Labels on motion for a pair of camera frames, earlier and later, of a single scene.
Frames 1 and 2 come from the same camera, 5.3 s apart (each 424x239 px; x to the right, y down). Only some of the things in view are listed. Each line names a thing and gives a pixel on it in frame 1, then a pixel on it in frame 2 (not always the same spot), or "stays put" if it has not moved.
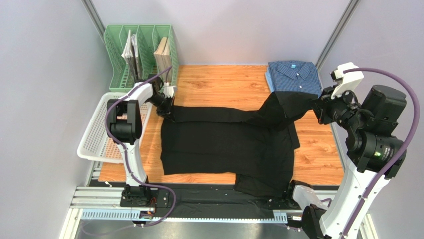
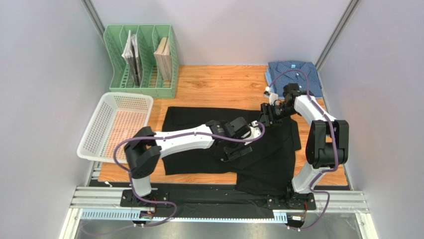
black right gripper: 320,108 -> 267,114
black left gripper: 167,110 -> 233,154
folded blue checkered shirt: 295,76 stays put
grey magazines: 131,54 stays put
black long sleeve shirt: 257,146 stays put
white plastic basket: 96,144 stays put
